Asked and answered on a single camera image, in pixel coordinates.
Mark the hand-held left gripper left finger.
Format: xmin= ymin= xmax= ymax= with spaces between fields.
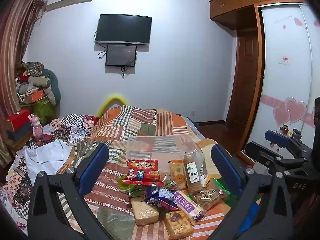
xmin=27 ymin=143 xmax=113 ymax=240

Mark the round yellow cake packet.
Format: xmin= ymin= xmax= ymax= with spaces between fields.
xmin=168 ymin=159 xmax=187 ymax=190

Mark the plain sponge cake packet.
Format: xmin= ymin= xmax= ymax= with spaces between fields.
xmin=130 ymin=197 xmax=160 ymax=226

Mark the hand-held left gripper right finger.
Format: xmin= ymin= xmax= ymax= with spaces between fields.
xmin=207 ymin=143 xmax=293 ymax=240

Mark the dark patterned cushion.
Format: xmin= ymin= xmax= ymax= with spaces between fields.
xmin=22 ymin=61 xmax=45 ymax=77

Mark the orange cardboard box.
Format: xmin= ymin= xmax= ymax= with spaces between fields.
xmin=23 ymin=91 xmax=47 ymax=105

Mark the wooden nightstand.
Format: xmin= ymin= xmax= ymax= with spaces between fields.
xmin=4 ymin=135 xmax=34 ymax=154

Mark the dark grey box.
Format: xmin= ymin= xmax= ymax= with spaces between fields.
xmin=6 ymin=124 xmax=33 ymax=142

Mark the green snack packet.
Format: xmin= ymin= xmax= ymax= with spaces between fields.
xmin=212 ymin=177 xmax=238 ymax=207

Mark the floral patterned cloth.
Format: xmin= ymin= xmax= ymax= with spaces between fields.
xmin=0 ymin=155 xmax=34 ymax=233

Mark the pink doll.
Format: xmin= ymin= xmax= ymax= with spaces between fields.
xmin=30 ymin=114 xmax=43 ymax=138

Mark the red box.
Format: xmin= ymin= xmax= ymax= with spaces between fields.
xmin=4 ymin=109 xmax=32 ymax=132

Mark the clear pastry packet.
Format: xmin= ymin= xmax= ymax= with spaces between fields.
xmin=194 ymin=187 xmax=225 ymax=211

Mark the striped grey plush toy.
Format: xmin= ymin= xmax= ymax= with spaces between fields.
xmin=15 ymin=76 xmax=52 ymax=99

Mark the grey blue bed sheet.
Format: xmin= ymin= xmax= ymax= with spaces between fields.
xmin=181 ymin=116 xmax=207 ymax=142

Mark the checkered patchwork quilt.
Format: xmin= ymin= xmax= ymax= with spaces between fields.
xmin=25 ymin=114 xmax=98 ymax=148

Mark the yellow plush cushion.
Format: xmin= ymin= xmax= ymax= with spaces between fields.
xmin=98 ymin=95 xmax=129 ymax=117

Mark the nut cake packet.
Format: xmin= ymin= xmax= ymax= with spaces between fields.
xmin=164 ymin=210 xmax=195 ymax=240

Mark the wooden wardrobe with heart doors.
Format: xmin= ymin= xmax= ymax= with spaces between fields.
xmin=209 ymin=0 xmax=320 ymax=157

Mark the brown wooden door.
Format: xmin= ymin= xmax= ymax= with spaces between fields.
xmin=226 ymin=29 xmax=260 ymax=153

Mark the red snack packet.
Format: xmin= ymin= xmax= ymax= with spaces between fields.
xmin=122 ymin=159 xmax=164 ymax=187

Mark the striped patchwork blanket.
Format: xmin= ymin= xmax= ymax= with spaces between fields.
xmin=56 ymin=105 xmax=235 ymax=240

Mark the white bed sheet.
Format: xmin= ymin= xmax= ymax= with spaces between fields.
xmin=15 ymin=139 xmax=73 ymax=188

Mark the blue snack packet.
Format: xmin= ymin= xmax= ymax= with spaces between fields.
xmin=144 ymin=186 xmax=180 ymax=212

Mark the clear plastic storage box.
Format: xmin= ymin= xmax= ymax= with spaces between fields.
xmin=127 ymin=135 xmax=201 ymax=172

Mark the brown biscuit packet white label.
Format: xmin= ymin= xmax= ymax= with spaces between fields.
xmin=183 ymin=150 xmax=206 ymax=195

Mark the brown striped curtain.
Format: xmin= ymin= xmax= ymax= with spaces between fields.
xmin=0 ymin=0 xmax=48 ymax=155

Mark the small white red packet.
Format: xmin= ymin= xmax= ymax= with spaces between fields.
xmin=200 ymin=174 xmax=212 ymax=187

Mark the small black wall monitor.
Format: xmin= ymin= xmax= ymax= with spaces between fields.
xmin=105 ymin=44 xmax=138 ymax=67

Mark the purple label cake packet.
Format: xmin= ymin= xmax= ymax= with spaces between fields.
xmin=173 ymin=191 xmax=207 ymax=225

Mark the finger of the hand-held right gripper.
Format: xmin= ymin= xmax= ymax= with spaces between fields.
xmin=265 ymin=130 xmax=313 ymax=160
xmin=244 ymin=141 xmax=310 ymax=178

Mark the black wall television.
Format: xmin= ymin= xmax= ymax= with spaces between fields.
xmin=94 ymin=14 xmax=152 ymax=45

